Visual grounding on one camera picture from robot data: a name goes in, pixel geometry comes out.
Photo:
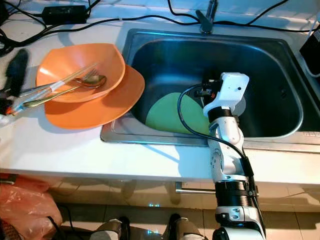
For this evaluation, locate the white kitchen cabinet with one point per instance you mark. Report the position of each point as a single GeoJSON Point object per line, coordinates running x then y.
{"type": "Point", "coordinates": [120, 182]}

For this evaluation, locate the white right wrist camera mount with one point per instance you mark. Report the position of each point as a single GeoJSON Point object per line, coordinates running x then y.
{"type": "Point", "coordinates": [230, 90]}

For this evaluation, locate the stainless steel sink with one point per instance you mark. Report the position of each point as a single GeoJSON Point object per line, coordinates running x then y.
{"type": "Point", "coordinates": [270, 65]}

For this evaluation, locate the black power adapter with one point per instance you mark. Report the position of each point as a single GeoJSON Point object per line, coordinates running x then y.
{"type": "Point", "coordinates": [63, 14]}

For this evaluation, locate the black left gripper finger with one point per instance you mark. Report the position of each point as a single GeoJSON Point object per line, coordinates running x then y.
{"type": "Point", "coordinates": [16, 70]}

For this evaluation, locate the gold metal spoon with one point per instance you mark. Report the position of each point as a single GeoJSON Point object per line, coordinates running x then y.
{"type": "Point", "coordinates": [95, 81]}

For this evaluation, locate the orange plastic bowl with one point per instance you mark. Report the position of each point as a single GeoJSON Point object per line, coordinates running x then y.
{"type": "Point", "coordinates": [75, 60]}

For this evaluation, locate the robot left leg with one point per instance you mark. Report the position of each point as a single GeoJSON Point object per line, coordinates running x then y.
{"type": "Point", "coordinates": [112, 230]}

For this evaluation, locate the robot leg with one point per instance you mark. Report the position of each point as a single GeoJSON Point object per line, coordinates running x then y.
{"type": "Point", "coordinates": [187, 229]}
{"type": "Point", "coordinates": [112, 230]}

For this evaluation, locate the robot right leg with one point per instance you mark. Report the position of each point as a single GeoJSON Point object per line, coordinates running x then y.
{"type": "Point", "coordinates": [187, 229]}

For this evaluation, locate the black box device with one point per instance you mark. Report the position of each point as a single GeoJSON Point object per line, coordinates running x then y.
{"type": "Point", "coordinates": [311, 50]}

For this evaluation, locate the orange plastic plate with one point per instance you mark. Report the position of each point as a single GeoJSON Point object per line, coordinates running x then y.
{"type": "Point", "coordinates": [95, 115]}

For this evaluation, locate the silver metal fork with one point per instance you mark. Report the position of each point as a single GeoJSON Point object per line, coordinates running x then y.
{"type": "Point", "coordinates": [87, 73]}

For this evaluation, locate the dark metal faucet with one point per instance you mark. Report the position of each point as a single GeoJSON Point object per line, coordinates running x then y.
{"type": "Point", "coordinates": [206, 19]}

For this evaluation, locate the grey bowl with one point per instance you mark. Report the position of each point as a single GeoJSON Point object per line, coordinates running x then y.
{"type": "Point", "coordinates": [241, 106]}

